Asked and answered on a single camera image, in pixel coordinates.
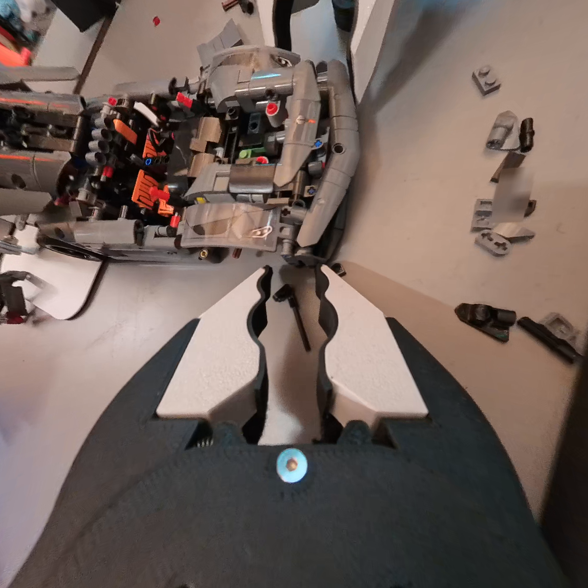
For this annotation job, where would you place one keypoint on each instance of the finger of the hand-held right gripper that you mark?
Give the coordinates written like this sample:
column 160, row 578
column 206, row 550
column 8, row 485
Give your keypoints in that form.
column 372, row 36
column 284, row 20

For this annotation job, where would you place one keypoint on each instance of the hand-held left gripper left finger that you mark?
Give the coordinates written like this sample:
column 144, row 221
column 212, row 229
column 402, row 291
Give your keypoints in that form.
column 211, row 367

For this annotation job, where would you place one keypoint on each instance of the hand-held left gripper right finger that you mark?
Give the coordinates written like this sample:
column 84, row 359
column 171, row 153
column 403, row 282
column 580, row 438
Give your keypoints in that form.
column 376, row 367

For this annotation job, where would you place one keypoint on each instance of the grey lego car model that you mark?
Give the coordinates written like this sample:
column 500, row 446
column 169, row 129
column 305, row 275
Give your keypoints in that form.
column 298, row 128

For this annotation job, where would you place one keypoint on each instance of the black bent lego liftarm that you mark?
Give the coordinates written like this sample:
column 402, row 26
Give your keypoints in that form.
column 246, row 6

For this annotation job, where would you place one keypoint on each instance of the brown lego axle connector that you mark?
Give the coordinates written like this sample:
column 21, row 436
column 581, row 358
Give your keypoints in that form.
column 228, row 5

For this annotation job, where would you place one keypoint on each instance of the grey lego panel assembly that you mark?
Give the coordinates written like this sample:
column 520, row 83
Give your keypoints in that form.
column 220, row 41

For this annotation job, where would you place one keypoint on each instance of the black lego axle with connector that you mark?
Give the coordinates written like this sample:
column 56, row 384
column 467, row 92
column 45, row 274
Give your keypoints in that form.
column 301, row 326

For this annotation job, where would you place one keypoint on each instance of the tiny black lego piece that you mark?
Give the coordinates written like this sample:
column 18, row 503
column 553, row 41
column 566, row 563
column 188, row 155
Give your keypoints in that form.
column 338, row 269

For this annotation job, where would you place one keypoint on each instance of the grey two-stud lego plate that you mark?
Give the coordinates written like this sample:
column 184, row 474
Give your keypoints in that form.
column 486, row 81

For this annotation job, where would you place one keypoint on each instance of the grey lego plate cross holes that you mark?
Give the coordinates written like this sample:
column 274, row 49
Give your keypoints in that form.
column 494, row 242

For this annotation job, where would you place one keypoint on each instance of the short black lego pin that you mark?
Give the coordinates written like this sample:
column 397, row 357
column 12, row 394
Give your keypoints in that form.
column 527, row 135

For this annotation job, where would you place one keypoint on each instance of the grey lego piece square holes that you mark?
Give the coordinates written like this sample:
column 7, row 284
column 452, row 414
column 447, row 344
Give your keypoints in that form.
column 481, row 216

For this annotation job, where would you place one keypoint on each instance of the black smooth lego tile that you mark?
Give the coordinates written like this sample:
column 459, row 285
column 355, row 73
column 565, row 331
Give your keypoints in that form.
column 510, row 160

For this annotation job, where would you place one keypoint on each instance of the light grey curved lego slope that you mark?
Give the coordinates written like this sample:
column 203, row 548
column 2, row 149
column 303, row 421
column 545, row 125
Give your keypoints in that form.
column 517, row 232

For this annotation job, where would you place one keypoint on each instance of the white rounded board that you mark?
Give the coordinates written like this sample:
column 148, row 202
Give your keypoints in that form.
column 64, row 289

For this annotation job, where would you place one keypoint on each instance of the orange plastic part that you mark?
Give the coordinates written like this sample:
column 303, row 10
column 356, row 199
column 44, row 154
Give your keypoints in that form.
column 16, row 53

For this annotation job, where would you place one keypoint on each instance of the small grey lego bracket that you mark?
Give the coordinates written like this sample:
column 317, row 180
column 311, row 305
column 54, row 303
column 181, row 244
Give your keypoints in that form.
column 562, row 324

